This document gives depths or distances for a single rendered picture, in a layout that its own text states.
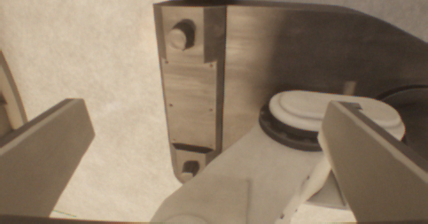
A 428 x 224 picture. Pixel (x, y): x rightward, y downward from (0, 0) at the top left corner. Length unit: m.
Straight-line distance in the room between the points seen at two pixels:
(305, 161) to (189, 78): 0.29
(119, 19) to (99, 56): 0.16
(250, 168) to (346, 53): 0.30
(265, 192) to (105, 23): 0.67
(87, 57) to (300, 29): 0.69
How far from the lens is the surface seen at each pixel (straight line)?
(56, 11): 0.90
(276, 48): 0.46
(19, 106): 1.27
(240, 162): 0.31
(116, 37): 0.78
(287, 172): 0.31
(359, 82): 0.52
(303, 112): 0.35
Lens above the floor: 0.61
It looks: 58 degrees down
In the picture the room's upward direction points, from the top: 157 degrees counter-clockwise
